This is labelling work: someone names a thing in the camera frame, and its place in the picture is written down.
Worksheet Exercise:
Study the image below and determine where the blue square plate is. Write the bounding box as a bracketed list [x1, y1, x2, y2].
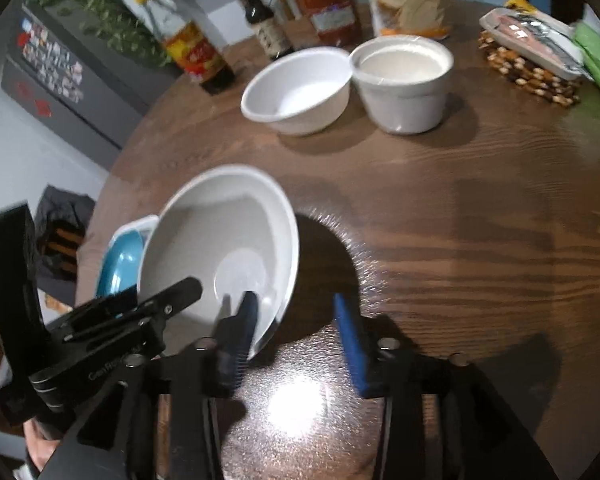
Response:
[95, 230, 145, 298]

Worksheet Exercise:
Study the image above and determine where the large white bowl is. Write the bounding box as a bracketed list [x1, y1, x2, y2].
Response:
[137, 165, 299, 356]

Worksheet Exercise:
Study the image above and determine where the medium white bowl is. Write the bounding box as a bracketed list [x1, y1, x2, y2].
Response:
[240, 47, 352, 136]

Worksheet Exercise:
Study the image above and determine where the small white ramekin bowl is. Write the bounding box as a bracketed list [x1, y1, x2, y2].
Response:
[349, 35, 454, 136]

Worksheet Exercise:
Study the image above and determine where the person's left hand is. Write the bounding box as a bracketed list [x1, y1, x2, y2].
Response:
[23, 419, 60, 471]

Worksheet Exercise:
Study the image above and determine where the white patterned square plate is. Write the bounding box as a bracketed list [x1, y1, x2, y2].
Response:
[105, 214, 158, 259]

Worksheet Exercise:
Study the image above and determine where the grey refrigerator with photos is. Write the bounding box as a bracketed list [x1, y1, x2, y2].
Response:
[2, 2, 181, 169]

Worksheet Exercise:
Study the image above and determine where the large vinegar bottle yellow cap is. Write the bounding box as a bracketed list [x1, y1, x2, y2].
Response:
[134, 0, 235, 94]

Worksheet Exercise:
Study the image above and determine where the small dark soy bottle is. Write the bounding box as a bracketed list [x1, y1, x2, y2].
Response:
[239, 0, 294, 61]

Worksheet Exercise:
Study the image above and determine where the hanging green plant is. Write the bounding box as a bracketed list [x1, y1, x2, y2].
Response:
[30, 0, 173, 68]

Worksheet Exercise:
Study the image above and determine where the wooden bead trivet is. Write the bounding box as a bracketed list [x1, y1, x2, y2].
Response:
[478, 30, 581, 107]

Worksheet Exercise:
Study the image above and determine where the orange sauce jar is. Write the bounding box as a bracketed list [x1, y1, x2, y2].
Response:
[302, 0, 362, 47]

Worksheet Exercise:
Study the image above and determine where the packaged fish tray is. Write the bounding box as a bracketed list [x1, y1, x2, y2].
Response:
[479, 8, 586, 80]

